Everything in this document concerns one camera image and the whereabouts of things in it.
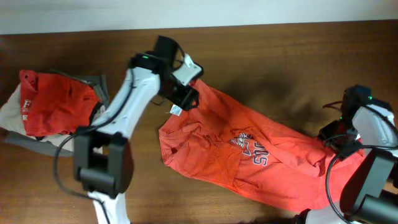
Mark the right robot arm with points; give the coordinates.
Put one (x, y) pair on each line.
(365, 123)

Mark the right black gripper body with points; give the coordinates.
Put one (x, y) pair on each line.
(333, 135)

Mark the beige folded shirt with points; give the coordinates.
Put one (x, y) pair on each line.
(11, 120)

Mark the grey folded shirt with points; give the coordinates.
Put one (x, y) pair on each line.
(100, 87)

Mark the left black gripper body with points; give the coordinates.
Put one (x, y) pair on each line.
(185, 95)

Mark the red folded shirt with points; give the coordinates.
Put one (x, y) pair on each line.
(55, 104)

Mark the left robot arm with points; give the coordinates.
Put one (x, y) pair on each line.
(102, 160)

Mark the orange soccer t-shirt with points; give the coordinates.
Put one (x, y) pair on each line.
(230, 145)

